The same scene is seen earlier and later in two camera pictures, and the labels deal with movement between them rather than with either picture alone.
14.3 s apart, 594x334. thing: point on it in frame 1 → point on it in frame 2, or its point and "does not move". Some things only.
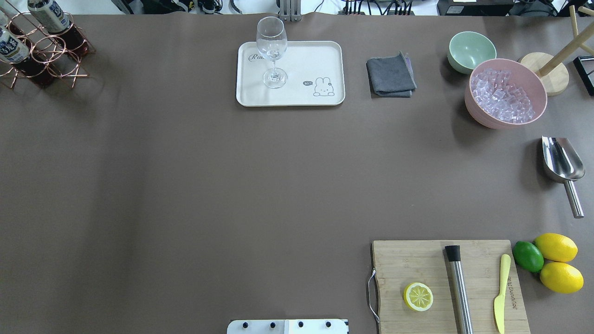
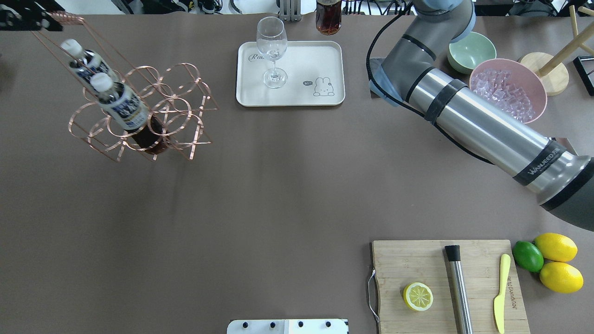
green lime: [528, 256] does not move
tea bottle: [12, 49] → [127, 110]
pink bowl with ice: [502, 93] does not move
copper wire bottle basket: [53, 56] → [131, 111]
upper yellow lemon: [556, 247] does not move
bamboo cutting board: [398, 264] does not move
